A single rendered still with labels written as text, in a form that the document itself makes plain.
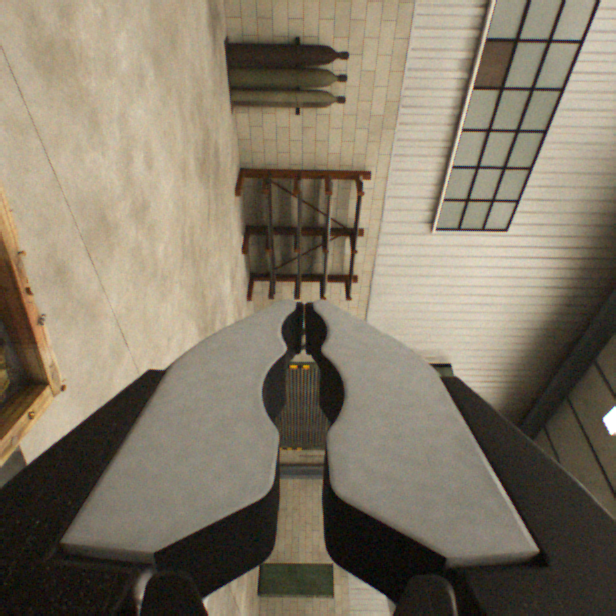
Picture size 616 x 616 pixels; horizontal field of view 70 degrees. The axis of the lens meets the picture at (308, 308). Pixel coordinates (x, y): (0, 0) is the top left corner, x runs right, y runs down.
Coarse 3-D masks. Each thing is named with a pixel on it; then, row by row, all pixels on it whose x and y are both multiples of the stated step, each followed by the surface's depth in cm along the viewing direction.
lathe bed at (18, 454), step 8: (16, 448) 33; (16, 456) 33; (8, 464) 32; (16, 464) 33; (0, 472) 31; (8, 472) 32; (16, 472) 33; (0, 480) 31; (8, 480) 32; (0, 488) 31
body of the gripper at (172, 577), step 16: (160, 576) 5; (176, 576) 5; (416, 576) 5; (432, 576) 5; (144, 592) 5; (160, 592) 5; (176, 592) 5; (192, 592) 5; (416, 592) 5; (432, 592) 5; (448, 592) 5; (144, 608) 5; (160, 608) 5; (176, 608) 5; (192, 608) 5; (400, 608) 5; (416, 608) 5; (432, 608) 5; (448, 608) 5
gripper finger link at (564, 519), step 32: (448, 384) 9; (480, 416) 8; (512, 448) 7; (512, 480) 7; (544, 480) 7; (576, 480) 7; (544, 512) 6; (576, 512) 6; (608, 512) 6; (544, 544) 6; (576, 544) 6; (608, 544) 6; (448, 576) 6; (480, 576) 5; (512, 576) 5; (544, 576) 5; (576, 576) 5; (608, 576) 5; (480, 608) 5; (512, 608) 5; (544, 608) 5; (576, 608) 5; (608, 608) 5
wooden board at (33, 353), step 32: (0, 192) 25; (0, 224) 25; (0, 256) 26; (0, 288) 27; (0, 320) 28; (32, 320) 28; (0, 352) 28; (32, 352) 29; (0, 384) 28; (32, 384) 30; (0, 416) 27; (32, 416) 28; (0, 448) 25
